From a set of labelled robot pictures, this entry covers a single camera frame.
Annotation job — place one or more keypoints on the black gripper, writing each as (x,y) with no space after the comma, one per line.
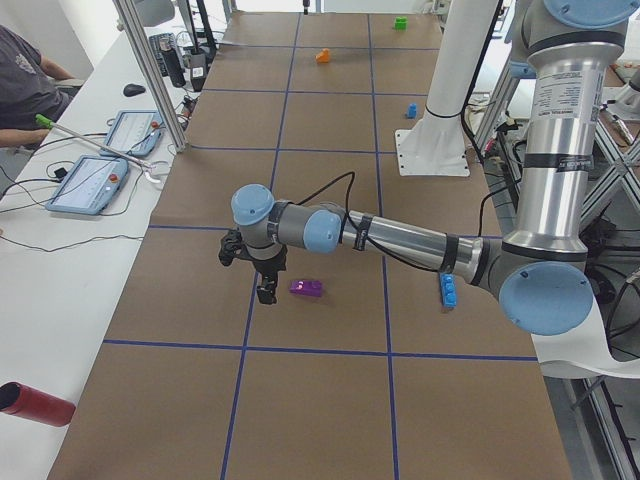
(268,265)

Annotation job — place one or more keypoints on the purple trapezoid block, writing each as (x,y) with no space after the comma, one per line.
(311,288)

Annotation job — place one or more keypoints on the orange trapezoid block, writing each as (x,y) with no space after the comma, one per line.
(324,56)

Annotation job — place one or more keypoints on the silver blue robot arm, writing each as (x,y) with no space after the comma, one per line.
(536,270)

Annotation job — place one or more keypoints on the blue four-stud brick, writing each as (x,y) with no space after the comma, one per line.
(448,290)

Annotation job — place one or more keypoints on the far blue teach pendant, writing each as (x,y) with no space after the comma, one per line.
(135,132)

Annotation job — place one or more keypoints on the blue teach pendant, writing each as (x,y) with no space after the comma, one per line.
(135,132)
(89,186)

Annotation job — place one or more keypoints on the near blue teach pendant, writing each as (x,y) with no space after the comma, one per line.
(89,186)

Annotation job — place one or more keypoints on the black computer mouse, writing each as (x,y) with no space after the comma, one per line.
(131,90)

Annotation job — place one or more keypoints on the red cylinder tube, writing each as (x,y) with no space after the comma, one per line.
(29,403)

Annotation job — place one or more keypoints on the black keyboard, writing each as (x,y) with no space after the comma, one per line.
(155,42)

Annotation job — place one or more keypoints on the green two-stud brick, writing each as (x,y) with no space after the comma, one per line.
(400,23)

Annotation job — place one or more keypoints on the seated person grey shirt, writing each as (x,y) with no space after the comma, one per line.
(28,88)

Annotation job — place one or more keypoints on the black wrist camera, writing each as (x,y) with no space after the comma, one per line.
(231,247)

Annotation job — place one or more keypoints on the grabber stick green handle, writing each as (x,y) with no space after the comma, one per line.
(148,168)

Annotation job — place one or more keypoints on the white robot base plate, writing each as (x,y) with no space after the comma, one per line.
(421,154)

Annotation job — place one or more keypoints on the aluminium frame post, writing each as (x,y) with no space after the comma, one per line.
(137,37)

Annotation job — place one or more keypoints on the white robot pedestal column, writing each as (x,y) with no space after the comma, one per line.
(468,25)

